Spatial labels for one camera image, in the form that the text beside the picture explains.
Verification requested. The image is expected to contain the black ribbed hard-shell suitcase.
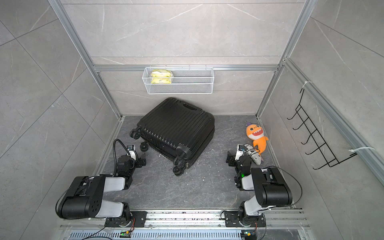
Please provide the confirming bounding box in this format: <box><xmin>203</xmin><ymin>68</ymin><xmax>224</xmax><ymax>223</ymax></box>
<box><xmin>130</xmin><ymin>98</ymin><xmax>215</xmax><ymax>176</ymax></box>

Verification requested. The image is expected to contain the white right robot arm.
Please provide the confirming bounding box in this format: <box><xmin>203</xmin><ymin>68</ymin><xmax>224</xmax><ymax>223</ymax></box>
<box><xmin>221</xmin><ymin>152</ymin><xmax>293</xmax><ymax>228</ymax></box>

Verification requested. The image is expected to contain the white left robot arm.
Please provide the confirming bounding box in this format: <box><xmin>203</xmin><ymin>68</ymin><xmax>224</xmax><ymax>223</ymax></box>
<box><xmin>55</xmin><ymin>153</ymin><xmax>147</xmax><ymax>228</ymax></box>

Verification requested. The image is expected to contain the grey white power drill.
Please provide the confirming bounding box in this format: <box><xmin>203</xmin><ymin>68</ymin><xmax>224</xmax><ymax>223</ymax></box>
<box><xmin>244</xmin><ymin>144</ymin><xmax>264</xmax><ymax>166</ymax></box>

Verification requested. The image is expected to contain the orange shark plush toy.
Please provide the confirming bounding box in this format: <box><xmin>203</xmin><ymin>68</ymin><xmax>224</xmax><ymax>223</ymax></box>
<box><xmin>246</xmin><ymin>124</ymin><xmax>269</xmax><ymax>155</ymax></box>

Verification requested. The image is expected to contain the yellow packet in basket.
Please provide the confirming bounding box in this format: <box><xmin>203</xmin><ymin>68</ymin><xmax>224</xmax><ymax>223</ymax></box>
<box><xmin>151</xmin><ymin>69</ymin><xmax>174</xmax><ymax>84</ymax></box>

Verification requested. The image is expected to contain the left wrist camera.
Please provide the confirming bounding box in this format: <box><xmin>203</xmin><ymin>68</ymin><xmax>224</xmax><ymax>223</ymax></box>
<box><xmin>127</xmin><ymin>145</ymin><xmax>138</xmax><ymax>161</ymax></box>

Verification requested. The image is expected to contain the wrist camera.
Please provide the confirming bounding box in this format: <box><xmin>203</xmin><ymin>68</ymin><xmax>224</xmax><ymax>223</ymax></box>
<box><xmin>127</xmin><ymin>145</ymin><xmax>138</xmax><ymax>161</ymax></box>
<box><xmin>235</xmin><ymin>145</ymin><xmax>247</xmax><ymax>161</ymax></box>

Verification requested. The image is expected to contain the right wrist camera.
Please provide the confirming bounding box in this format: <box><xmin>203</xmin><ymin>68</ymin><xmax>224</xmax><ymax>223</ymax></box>
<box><xmin>235</xmin><ymin>145</ymin><xmax>247</xmax><ymax>161</ymax></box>

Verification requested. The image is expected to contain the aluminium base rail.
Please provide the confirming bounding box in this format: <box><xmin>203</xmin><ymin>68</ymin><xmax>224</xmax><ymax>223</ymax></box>
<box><xmin>54</xmin><ymin>209</ymin><xmax>315</xmax><ymax>240</ymax></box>

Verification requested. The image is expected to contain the white wire mesh basket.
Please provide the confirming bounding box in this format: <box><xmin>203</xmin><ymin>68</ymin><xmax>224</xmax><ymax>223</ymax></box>
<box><xmin>142</xmin><ymin>67</ymin><xmax>215</xmax><ymax>95</ymax></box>

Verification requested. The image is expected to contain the black wire hook rack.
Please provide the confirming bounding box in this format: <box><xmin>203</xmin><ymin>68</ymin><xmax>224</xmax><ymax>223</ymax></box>
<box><xmin>287</xmin><ymin>89</ymin><xmax>357</xmax><ymax>170</ymax></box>

